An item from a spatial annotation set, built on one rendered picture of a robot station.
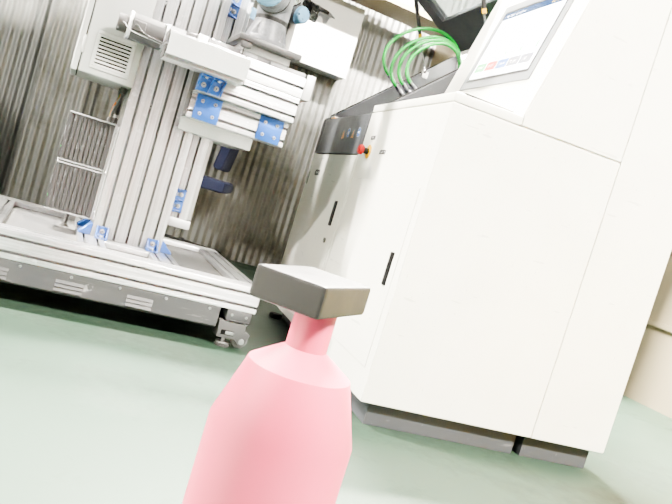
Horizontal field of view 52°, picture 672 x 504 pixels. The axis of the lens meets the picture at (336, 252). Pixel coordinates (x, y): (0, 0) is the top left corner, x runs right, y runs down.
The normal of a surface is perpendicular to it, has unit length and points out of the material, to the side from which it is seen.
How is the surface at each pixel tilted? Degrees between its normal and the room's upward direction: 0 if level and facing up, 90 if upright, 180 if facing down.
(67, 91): 90
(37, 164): 90
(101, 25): 90
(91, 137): 90
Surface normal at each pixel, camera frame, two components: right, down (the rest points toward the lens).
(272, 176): 0.36, 0.17
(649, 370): -0.89, -0.25
